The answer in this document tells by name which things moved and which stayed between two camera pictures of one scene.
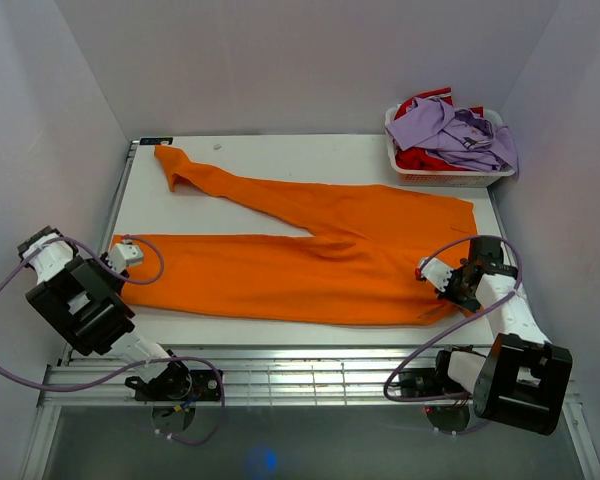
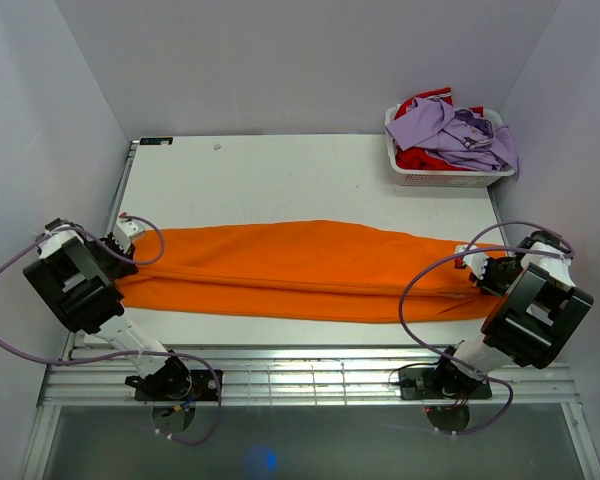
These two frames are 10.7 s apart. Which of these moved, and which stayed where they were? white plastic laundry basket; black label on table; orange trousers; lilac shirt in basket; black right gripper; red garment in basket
Moved: orange trousers; black right gripper
Stayed: lilac shirt in basket; white plastic laundry basket; black label on table; red garment in basket
